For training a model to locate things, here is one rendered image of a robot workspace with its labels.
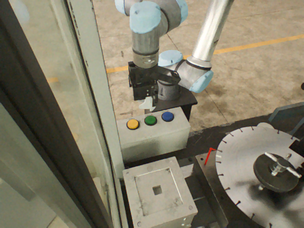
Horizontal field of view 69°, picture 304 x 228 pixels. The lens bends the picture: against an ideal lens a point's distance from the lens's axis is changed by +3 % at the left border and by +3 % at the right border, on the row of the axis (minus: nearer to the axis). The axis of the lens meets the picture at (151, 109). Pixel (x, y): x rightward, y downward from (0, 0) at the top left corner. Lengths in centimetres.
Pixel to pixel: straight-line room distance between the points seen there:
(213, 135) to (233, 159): 31
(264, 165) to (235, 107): 157
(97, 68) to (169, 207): 43
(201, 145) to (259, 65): 206
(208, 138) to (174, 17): 57
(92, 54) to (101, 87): 8
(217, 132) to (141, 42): 61
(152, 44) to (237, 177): 44
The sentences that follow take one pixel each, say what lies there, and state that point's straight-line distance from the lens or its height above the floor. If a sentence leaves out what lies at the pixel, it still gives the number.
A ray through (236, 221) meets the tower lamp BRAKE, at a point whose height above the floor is 116.
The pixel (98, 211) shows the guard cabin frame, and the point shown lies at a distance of 20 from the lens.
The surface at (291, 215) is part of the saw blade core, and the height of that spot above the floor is 95.
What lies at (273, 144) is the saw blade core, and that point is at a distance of 80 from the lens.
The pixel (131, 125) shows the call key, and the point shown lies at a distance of 80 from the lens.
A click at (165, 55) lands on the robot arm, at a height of 97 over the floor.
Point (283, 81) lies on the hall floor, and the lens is 278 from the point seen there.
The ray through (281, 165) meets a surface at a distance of 70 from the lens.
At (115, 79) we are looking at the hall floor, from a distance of 245.
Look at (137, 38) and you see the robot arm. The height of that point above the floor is 126.
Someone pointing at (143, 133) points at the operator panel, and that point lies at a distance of 79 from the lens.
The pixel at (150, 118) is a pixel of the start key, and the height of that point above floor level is 91.
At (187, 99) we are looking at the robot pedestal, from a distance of 113.
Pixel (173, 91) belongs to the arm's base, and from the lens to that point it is 109.
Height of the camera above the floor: 154
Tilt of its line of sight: 47 degrees down
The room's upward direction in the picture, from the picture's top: straight up
